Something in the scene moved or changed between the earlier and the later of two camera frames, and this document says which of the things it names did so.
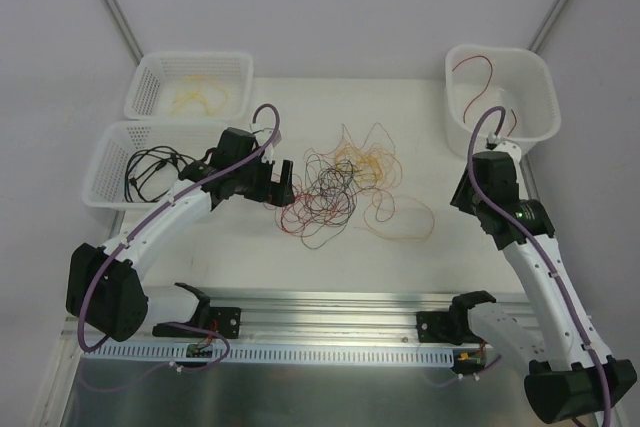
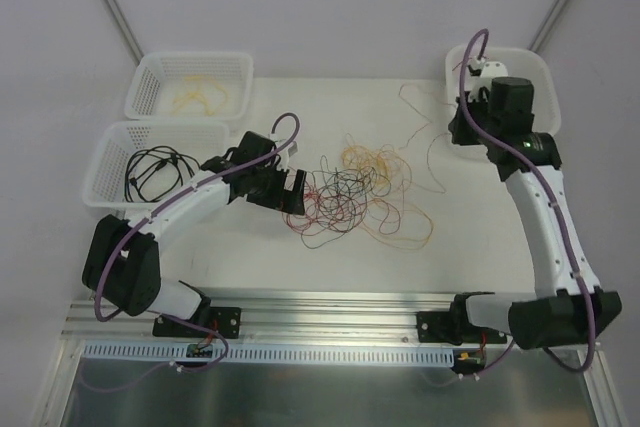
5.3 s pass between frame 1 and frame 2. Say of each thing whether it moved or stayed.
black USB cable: stayed
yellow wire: stayed
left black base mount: stayed
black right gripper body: moved
